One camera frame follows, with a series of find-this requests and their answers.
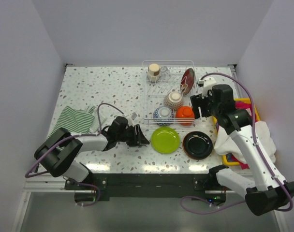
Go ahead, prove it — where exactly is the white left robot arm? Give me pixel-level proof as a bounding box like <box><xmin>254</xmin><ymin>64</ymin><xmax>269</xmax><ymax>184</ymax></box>
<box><xmin>34</xmin><ymin>116</ymin><xmax>149</xmax><ymax>189</ymax></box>

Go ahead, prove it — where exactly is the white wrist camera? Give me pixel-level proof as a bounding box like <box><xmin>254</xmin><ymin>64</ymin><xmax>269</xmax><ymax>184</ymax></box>
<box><xmin>126</xmin><ymin>113</ymin><xmax>137</xmax><ymax>126</ymax></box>
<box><xmin>198</xmin><ymin>77</ymin><xmax>217</xmax><ymax>98</ymax></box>

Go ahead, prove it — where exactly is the red floral plate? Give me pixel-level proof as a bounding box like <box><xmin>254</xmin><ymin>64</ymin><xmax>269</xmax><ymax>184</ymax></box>
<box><xmin>180</xmin><ymin>68</ymin><xmax>195</xmax><ymax>96</ymax></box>

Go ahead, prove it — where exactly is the clear glass cup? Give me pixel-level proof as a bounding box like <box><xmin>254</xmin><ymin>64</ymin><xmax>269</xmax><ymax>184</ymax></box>
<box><xmin>160</xmin><ymin>66</ymin><xmax>170</xmax><ymax>79</ymax></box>

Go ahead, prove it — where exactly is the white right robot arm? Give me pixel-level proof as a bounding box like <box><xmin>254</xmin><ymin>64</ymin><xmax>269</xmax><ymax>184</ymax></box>
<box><xmin>191</xmin><ymin>84</ymin><xmax>294</xmax><ymax>216</ymax></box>

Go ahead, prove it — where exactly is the lime green plate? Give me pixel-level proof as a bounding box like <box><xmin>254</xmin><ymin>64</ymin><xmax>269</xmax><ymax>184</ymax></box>
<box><xmin>151</xmin><ymin>127</ymin><xmax>180</xmax><ymax>154</ymax></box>

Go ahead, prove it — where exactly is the orange bowl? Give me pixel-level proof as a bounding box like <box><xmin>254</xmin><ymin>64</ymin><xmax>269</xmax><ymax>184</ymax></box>
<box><xmin>175</xmin><ymin>106</ymin><xmax>194</xmax><ymax>126</ymax></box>

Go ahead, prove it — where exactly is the green white striped cloth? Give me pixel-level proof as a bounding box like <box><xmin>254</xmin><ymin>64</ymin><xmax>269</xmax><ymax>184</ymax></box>
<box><xmin>47</xmin><ymin>106</ymin><xmax>100</xmax><ymax>138</ymax></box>

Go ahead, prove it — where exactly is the clear wire dish rack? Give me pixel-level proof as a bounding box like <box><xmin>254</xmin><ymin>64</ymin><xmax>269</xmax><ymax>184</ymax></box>
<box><xmin>142</xmin><ymin>60</ymin><xmax>198</xmax><ymax>127</ymax></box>

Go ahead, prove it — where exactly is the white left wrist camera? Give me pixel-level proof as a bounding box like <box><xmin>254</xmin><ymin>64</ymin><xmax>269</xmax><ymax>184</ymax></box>
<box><xmin>126</xmin><ymin>113</ymin><xmax>137</xmax><ymax>126</ymax></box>

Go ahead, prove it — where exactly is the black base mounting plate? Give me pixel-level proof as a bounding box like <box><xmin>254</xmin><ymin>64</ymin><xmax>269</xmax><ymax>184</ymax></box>
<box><xmin>65</xmin><ymin>174</ymin><xmax>226</xmax><ymax>205</ymax></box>

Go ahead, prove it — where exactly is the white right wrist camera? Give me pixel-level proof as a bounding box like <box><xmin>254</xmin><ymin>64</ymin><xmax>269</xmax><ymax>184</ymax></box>
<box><xmin>198</xmin><ymin>77</ymin><xmax>217</xmax><ymax>98</ymax></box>

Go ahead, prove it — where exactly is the white towel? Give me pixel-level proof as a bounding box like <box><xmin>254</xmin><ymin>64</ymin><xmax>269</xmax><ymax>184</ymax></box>
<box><xmin>214</xmin><ymin>121</ymin><xmax>276</xmax><ymax>164</ymax></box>

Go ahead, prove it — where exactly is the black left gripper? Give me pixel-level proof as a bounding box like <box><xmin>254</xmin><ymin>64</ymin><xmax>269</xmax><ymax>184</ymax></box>
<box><xmin>116</xmin><ymin>124</ymin><xmax>149</xmax><ymax>146</ymax></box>

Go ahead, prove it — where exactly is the blue white patterned bowl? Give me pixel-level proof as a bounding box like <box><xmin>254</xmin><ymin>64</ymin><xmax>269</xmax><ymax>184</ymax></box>
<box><xmin>153</xmin><ymin>106</ymin><xmax>174</xmax><ymax>127</ymax></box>

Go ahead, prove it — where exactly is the beige steel cup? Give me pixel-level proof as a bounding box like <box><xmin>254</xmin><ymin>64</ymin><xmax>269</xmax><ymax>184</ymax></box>
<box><xmin>147</xmin><ymin>63</ymin><xmax>161</xmax><ymax>82</ymax></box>

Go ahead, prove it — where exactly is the brown patterned bowl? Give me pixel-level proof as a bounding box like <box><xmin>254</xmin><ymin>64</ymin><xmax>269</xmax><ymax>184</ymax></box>
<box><xmin>163</xmin><ymin>91</ymin><xmax>184</xmax><ymax>112</ymax></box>

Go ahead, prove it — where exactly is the yellow plastic basket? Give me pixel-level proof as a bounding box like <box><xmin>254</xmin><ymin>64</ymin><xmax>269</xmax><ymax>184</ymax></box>
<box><xmin>212</xmin><ymin>98</ymin><xmax>251</xmax><ymax>166</ymax></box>

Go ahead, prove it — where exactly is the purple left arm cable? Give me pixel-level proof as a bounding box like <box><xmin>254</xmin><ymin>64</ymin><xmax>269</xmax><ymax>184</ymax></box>
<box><xmin>24</xmin><ymin>102</ymin><xmax>128</xmax><ymax>207</ymax></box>

